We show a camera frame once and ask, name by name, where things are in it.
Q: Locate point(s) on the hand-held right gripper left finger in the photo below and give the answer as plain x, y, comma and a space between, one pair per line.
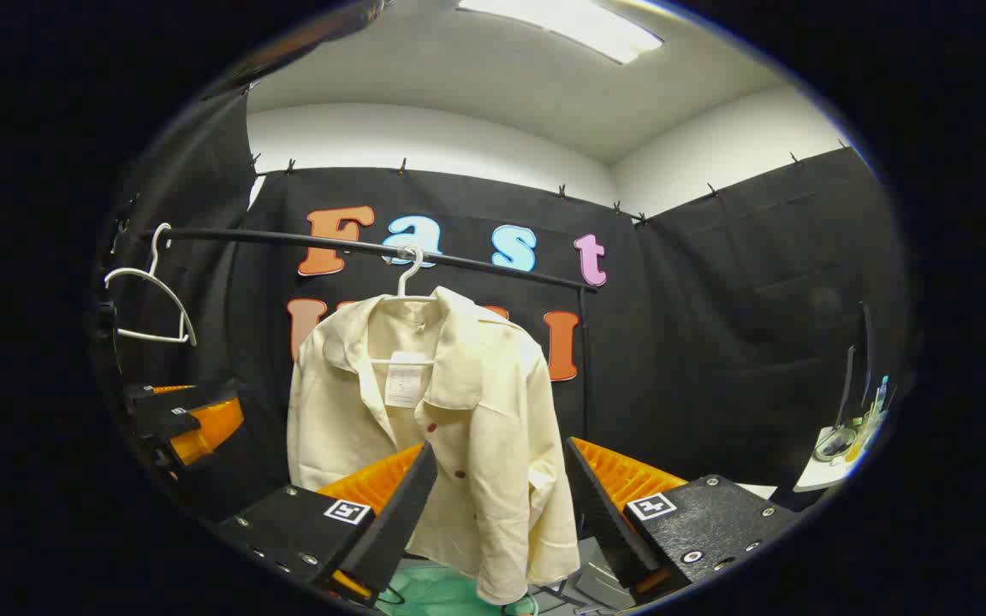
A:
403, 505

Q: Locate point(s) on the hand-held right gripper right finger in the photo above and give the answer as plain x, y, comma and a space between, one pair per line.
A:
600, 505

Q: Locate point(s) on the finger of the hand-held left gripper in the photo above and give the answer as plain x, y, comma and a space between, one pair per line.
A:
144, 392
176, 419

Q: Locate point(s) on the green laundry hamper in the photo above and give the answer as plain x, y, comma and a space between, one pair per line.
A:
442, 595

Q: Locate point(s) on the cream button shirt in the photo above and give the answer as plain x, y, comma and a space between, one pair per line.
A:
493, 428

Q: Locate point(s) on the white empty hanger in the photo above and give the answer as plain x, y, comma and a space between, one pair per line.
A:
152, 261

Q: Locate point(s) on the white shirt hanger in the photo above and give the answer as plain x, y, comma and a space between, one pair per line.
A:
408, 278

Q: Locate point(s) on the black backdrop cloth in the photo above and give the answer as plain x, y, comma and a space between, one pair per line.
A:
715, 342

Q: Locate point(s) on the white side table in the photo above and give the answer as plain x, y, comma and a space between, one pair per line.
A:
818, 475

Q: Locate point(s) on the round glass dish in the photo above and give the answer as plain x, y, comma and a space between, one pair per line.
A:
835, 445

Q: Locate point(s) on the black upright stand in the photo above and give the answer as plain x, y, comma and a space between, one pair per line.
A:
846, 389

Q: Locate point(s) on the row of black clips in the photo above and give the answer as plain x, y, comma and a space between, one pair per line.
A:
403, 165

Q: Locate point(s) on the brown overhead beam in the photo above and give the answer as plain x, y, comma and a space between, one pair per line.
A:
305, 38

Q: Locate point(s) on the ceiling light panel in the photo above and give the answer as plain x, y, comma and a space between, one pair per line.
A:
570, 26

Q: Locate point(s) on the black clothes rail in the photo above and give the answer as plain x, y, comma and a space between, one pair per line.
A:
493, 267

